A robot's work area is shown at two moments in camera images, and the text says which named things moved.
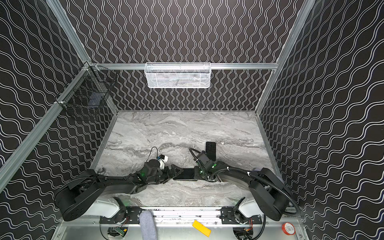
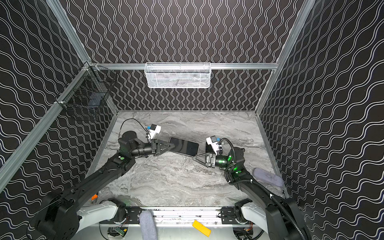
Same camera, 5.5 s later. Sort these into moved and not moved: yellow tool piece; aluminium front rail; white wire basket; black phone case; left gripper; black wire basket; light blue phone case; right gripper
Moved: black phone case; right gripper; left gripper
Not moved: light blue phone case; white wire basket; yellow tool piece; aluminium front rail; black wire basket
